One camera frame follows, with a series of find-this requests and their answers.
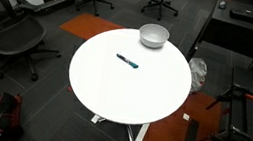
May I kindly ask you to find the grey computer mouse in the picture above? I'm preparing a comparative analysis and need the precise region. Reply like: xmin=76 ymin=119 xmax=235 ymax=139
xmin=218 ymin=0 xmax=228 ymax=10

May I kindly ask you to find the black mesh office chair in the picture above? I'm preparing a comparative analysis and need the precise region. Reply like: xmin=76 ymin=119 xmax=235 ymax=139
xmin=0 ymin=0 xmax=70 ymax=88

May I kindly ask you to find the teal and black marker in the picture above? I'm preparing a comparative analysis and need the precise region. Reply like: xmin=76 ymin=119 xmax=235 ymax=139
xmin=114 ymin=52 xmax=141 ymax=70

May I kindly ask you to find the white metal table base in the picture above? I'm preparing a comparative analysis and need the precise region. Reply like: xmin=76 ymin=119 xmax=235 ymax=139
xmin=87 ymin=112 xmax=152 ymax=141

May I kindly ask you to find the black flat keyboard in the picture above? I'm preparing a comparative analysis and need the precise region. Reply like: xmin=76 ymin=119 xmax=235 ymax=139
xmin=228 ymin=7 xmax=253 ymax=24

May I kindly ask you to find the white round bowl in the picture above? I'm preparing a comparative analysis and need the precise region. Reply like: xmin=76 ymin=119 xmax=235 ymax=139
xmin=136 ymin=21 xmax=172 ymax=51

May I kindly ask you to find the translucent plastic bag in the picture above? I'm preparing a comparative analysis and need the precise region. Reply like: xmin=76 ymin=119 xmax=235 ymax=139
xmin=184 ymin=56 xmax=210 ymax=96

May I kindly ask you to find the small white paper scrap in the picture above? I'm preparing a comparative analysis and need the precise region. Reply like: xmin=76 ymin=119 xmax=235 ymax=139
xmin=182 ymin=112 xmax=192 ymax=121

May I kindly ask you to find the dark office desk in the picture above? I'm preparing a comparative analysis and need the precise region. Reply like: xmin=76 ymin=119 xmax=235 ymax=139
xmin=184 ymin=0 xmax=253 ymax=72

